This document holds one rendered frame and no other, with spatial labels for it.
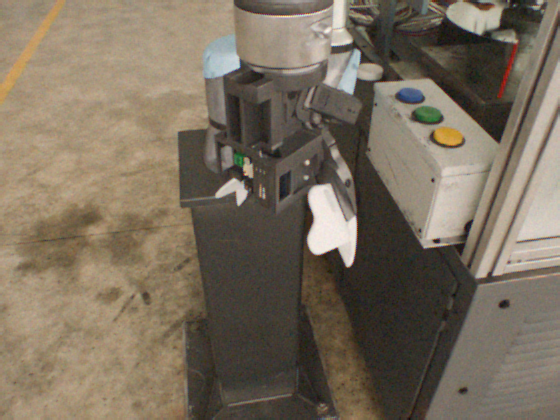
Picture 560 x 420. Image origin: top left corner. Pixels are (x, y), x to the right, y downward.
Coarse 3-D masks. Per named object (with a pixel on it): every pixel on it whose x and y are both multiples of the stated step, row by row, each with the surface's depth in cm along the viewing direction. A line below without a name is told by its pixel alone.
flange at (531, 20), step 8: (512, 8) 99; (520, 8) 95; (528, 8) 94; (544, 8) 94; (504, 16) 95; (512, 16) 95; (520, 16) 94; (528, 16) 94; (536, 16) 94; (520, 24) 93; (528, 24) 92; (536, 24) 92
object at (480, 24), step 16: (464, 0) 107; (480, 0) 107; (496, 0) 107; (448, 16) 98; (464, 16) 98; (480, 16) 98; (496, 16) 98; (480, 32) 90; (496, 32) 90; (512, 32) 90; (528, 32) 90
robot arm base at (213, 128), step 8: (208, 120) 86; (208, 128) 88; (216, 128) 84; (224, 128) 83; (208, 136) 87; (208, 144) 87; (208, 152) 88; (224, 152) 85; (208, 160) 88; (224, 160) 86; (232, 160) 85; (216, 168) 87; (224, 168) 86
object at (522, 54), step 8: (504, 48) 101; (512, 48) 98; (520, 48) 98; (528, 48) 97; (504, 56) 101; (520, 56) 98; (528, 56) 99; (504, 64) 101; (512, 64) 100; (520, 64) 99
